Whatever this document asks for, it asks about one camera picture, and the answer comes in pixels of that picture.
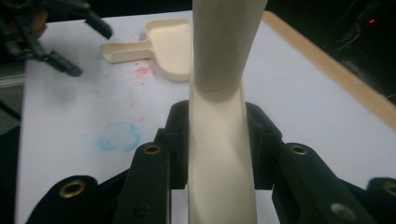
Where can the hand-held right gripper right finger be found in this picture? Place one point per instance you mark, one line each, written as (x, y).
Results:
(263, 146)

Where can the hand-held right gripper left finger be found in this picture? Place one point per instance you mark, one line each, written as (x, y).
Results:
(177, 146)

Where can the cream brush with red tip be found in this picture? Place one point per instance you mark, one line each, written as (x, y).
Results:
(221, 140)

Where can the cream plastic dustpan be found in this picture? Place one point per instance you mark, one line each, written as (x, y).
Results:
(169, 40)

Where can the wooden table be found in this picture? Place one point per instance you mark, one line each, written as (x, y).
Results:
(342, 74)

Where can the aluminium floor rail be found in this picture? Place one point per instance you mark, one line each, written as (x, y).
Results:
(9, 80)

